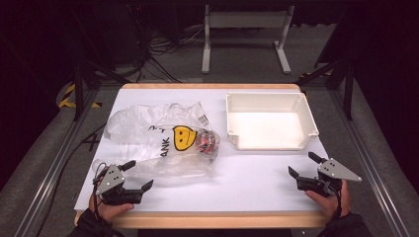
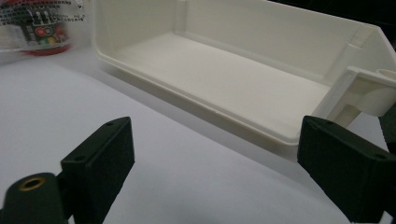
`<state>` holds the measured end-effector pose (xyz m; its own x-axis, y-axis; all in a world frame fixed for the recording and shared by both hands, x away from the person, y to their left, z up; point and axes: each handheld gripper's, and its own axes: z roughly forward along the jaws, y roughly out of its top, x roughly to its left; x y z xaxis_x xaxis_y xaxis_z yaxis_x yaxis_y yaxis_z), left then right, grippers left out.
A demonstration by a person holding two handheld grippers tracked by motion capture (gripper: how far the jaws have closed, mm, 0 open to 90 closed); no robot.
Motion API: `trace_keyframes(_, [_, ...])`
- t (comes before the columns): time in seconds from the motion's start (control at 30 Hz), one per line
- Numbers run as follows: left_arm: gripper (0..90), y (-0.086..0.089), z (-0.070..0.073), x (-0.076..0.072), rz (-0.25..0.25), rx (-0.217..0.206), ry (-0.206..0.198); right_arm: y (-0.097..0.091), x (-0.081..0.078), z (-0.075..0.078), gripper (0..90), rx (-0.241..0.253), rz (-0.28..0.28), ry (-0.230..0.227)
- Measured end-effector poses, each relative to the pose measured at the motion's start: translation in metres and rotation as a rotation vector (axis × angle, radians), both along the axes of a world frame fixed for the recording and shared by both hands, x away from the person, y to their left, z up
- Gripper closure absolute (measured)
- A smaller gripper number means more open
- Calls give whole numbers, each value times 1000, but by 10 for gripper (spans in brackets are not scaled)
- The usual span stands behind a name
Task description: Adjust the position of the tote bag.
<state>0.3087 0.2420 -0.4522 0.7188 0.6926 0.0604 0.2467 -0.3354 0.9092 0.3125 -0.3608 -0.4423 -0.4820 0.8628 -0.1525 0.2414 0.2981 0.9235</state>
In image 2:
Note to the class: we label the red can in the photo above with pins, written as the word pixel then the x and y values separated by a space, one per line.
pixel 46 34

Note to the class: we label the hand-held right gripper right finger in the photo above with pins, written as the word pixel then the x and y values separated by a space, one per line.
pixel 342 168

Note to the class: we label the clear plastic bag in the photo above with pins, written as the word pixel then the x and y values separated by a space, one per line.
pixel 12 28

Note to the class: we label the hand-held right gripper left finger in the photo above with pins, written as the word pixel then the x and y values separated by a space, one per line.
pixel 99 168

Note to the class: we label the white plastic bin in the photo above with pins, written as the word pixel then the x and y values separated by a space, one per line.
pixel 218 77

